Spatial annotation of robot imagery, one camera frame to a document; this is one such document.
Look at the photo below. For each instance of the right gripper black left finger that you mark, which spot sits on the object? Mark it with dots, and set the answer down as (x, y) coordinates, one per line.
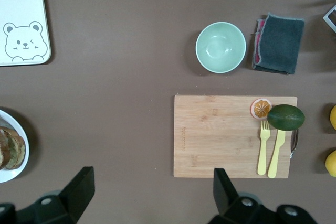
(76, 195)

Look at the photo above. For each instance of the pale green bowl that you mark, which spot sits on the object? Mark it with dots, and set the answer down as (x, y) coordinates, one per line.
(220, 48)

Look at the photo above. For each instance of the yellow plastic fork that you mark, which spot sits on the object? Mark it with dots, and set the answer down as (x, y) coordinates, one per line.
(263, 150)

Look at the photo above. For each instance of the wooden cutting board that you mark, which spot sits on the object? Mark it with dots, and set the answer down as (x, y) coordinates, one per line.
(210, 134)

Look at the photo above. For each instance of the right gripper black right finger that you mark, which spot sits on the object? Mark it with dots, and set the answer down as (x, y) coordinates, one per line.
(228, 203)

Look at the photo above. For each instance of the yellow lemon lower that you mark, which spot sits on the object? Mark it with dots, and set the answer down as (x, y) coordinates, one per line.
(333, 117)

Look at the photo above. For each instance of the thin metal peeler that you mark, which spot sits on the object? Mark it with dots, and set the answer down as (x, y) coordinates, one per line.
(295, 142)

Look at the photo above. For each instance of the toy orange slice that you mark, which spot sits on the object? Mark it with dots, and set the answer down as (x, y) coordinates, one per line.
(258, 108)

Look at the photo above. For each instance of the white round plate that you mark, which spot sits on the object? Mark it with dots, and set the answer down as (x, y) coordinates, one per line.
(15, 124)

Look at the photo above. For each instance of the green avocado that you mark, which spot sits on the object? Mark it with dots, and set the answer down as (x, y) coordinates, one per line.
(286, 117)

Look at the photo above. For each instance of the yellow lemon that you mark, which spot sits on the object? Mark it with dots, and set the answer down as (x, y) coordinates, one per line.
(331, 163)
(333, 117)

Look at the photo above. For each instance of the yellow plastic knife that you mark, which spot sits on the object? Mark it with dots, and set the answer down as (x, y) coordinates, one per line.
(275, 155)

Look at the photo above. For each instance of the dark grey folded cloth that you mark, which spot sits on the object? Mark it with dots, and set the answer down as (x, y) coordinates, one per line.
(281, 45)

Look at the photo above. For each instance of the pink folded cloth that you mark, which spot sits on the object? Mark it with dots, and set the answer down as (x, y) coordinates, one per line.
(258, 37)

